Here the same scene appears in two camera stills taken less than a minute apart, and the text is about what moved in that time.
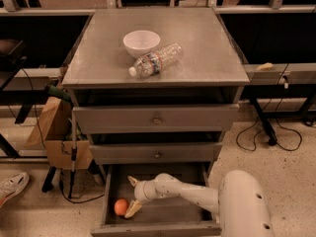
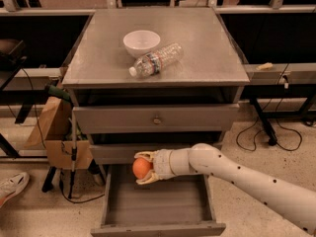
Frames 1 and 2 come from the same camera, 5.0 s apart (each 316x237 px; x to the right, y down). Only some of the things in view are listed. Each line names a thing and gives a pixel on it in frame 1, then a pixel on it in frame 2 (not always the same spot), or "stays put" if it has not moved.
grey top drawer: [156, 118] stays put
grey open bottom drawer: [160, 217] stays put
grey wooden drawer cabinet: [177, 114] stays put
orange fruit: [120, 206] -> [140, 167]
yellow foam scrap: [266, 66] stays put
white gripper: [142, 192] -> [162, 165]
